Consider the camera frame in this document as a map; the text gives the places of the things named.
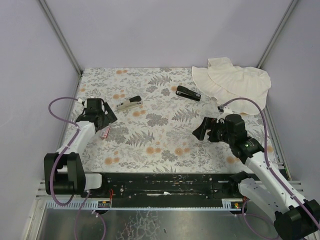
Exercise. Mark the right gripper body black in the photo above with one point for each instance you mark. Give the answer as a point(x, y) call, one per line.
point(210, 132)

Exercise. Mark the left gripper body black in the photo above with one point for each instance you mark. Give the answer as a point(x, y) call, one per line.
point(105, 118)

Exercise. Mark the red white staple box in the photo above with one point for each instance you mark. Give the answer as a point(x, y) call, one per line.
point(104, 132)

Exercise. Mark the beige and black stapler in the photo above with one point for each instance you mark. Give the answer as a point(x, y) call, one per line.
point(131, 103)

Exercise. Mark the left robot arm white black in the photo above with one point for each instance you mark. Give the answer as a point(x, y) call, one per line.
point(63, 170)

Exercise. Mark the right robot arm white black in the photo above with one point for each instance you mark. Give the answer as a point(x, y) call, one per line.
point(293, 216)

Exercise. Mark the cream white cloth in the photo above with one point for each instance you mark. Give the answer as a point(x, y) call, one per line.
point(223, 81)

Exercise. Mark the floral patterned table mat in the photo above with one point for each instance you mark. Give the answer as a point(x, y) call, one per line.
point(155, 137)

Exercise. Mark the aluminium extrusion crossbar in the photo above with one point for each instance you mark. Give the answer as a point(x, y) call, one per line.
point(41, 192)

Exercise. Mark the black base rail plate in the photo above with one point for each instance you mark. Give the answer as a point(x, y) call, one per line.
point(166, 191)

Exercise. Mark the left aluminium frame post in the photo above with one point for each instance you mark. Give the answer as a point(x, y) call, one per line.
point(60, 36)

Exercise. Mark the aluminium frame post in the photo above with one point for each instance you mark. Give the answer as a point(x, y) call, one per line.
point(278, 31)
point(60, 36)

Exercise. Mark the white slotted cable duct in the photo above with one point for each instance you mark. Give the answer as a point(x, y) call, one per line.
point(76, 204)

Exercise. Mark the right aluminium frame post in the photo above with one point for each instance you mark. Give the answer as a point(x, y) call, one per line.
point(278, 31)

